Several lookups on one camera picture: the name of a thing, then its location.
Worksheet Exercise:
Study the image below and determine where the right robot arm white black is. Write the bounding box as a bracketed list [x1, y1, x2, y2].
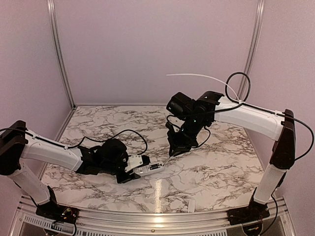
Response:
[166, 91, 295, 220]

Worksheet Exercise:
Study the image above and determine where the aluminium front rail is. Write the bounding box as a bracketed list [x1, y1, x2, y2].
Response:
[9, 196, 296, 236]

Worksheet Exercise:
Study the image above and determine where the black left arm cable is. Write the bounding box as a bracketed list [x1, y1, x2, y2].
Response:
[0, 129, 148, 155]

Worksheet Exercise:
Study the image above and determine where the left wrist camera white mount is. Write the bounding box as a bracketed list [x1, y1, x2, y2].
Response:
[125, 154, 150, 173]

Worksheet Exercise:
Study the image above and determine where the white battery cover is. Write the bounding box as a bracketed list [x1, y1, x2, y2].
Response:
[188, 199, 196, 213]

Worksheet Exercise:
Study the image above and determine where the white zip tie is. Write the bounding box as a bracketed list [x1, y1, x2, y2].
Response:
[165, 73, 245, 104]

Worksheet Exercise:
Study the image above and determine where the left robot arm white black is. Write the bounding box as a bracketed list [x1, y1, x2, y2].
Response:
[0, 120, 144, 219]

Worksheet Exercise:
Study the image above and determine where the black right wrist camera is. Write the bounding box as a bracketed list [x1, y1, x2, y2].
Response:
[166, 92, 192, 118]

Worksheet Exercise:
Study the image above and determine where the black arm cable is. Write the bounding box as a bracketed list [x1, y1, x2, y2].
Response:
[225, 71, 315, 160]
[0, 129, 148, 155]

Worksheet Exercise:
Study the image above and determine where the aluminium frame post left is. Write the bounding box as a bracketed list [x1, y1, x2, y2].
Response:
[47, 0, 76, 110]

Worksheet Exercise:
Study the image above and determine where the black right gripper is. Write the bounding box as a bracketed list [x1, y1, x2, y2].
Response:
[167, 116, 207, 156]

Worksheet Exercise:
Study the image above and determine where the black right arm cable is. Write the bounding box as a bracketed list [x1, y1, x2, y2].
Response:
[225, 71, 315, 160]

